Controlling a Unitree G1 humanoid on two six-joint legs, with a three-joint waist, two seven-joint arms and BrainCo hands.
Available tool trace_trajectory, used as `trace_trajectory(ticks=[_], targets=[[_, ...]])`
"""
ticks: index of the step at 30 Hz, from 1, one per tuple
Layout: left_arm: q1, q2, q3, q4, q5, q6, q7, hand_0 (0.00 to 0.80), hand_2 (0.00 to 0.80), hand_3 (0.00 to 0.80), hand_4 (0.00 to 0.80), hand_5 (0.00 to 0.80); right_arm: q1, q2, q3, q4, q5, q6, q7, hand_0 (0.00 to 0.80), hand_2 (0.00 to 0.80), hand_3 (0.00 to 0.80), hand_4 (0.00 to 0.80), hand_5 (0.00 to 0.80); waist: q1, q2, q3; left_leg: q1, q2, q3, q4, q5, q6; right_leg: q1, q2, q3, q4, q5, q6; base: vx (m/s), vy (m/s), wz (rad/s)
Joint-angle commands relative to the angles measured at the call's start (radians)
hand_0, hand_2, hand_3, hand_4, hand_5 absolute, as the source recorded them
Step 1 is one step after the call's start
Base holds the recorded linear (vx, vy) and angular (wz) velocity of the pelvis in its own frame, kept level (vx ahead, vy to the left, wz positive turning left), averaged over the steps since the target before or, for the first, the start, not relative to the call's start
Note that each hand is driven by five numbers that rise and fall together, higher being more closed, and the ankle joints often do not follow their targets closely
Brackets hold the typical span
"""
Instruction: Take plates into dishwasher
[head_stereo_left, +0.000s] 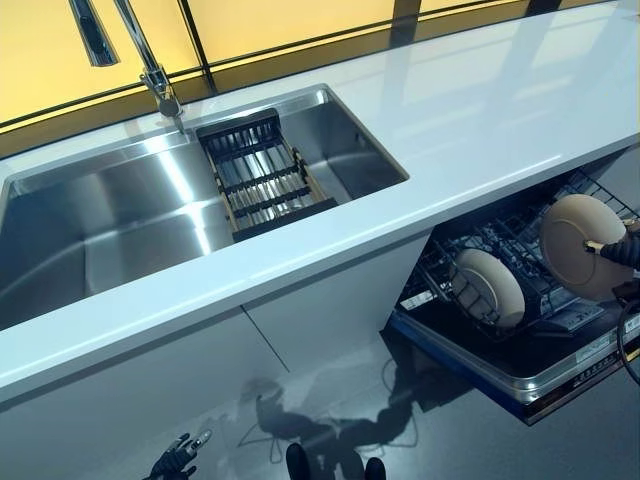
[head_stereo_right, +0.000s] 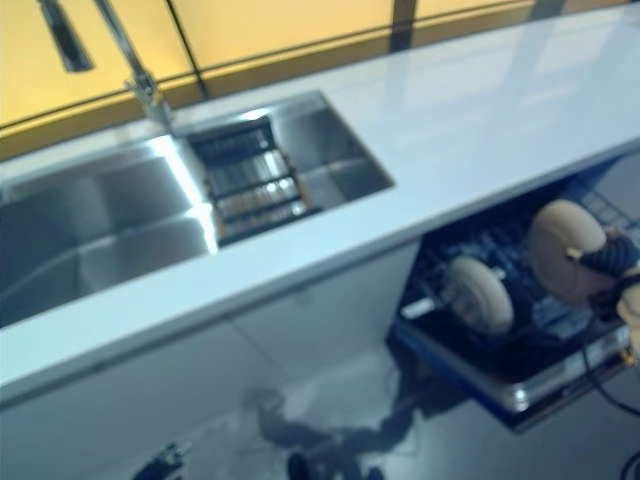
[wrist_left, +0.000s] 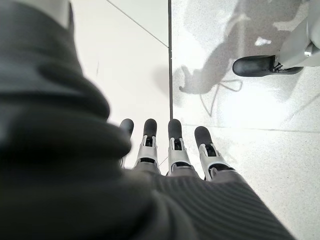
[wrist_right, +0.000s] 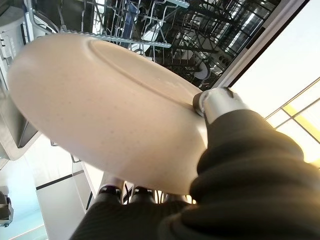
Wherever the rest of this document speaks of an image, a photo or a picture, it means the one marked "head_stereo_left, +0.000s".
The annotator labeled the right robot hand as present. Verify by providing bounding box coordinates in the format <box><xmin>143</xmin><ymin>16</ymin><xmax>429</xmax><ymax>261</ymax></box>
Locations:
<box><xmin>584</xmin><ymin>216</ymin><xmax>640</xmax><ymax>272</ymax></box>

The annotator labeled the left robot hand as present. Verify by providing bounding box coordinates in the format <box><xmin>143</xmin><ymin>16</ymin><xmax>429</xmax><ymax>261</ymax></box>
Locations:
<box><xmin>149</xmin><ymin>428</ymin><xmax>214</xmax><ymax>480</ymax></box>

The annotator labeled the beige round plate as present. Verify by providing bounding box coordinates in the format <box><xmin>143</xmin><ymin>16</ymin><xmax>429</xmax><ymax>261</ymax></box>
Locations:
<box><xmin>538</xmin><ymin>193</ymin><xmax>633</xmax><ymax>303</ymax></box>
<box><xmin>448</xmin><ymin>248</ymin><xmax>527</xmax><ymax>332</ymax></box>

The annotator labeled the black dishwasher door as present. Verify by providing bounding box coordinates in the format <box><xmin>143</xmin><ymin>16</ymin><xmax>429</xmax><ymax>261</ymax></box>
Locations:
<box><xmin>382</xmin><ymin>298</ymin><xmax>640</xmax><ymax>427</ymax></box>

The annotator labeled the white cabinet door beside dishwasher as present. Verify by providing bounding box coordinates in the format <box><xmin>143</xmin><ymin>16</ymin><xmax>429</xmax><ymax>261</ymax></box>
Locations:
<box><xmin>594</xmin><ymin>148</ymin><xmax>640</xmax><ymax>214</ymax></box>

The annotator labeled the wide white cabinet door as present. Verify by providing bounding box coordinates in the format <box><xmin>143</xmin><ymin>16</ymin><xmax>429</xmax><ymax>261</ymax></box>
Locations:
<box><xmin>0</xmin><ymin>304</ymin><xmax>292</xmax><ymax>480</ymax></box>

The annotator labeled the black left robot foot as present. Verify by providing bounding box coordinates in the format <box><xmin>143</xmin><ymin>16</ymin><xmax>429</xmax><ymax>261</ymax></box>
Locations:
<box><xmin>285</xmin><ymin>442</ymin><xmax>314</xmax><ymax>480</ymax></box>

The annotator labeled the narrow white cabinet door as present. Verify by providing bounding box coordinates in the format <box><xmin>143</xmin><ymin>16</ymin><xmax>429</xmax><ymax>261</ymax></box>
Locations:
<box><xmin>242</xmin><ymin>232</ymin><xmax>431</xmax><ymax>375</ymax></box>

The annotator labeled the stainless steel kitchen sink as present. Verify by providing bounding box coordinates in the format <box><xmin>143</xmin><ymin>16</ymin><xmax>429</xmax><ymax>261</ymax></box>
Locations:
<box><xmin>0</xmin><ymin>83</ymin><xmax>411</xmax><ymax>307</ymax></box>

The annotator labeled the black wood-sided sink drying rack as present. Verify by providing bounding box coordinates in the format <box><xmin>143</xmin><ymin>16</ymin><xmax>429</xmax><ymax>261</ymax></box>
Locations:
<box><xmin>194</xmin><ymin>107</ymin><xmax>340</xmax><ymax>245</ymax></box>

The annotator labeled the chrome pull-down kitchen faucet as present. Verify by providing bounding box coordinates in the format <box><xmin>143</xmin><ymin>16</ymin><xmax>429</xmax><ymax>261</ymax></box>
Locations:
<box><xmin>67</xmin><ymin>0</ymin><xmax>195</xmax><ymax>142</ymax></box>

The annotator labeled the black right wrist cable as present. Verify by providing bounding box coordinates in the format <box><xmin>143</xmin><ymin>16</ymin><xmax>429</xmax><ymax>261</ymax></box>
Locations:
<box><xmin>614</xmin><ymin>299</ymin><xmax>640</xmax><ymax>386</ymax></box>

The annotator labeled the wire dishwasher rack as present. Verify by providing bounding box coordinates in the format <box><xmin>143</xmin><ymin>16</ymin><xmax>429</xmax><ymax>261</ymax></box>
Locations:
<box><xmin>399</xmin><ymin>164</ymin><xmax>640</xmax><ymax>347</ymax></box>

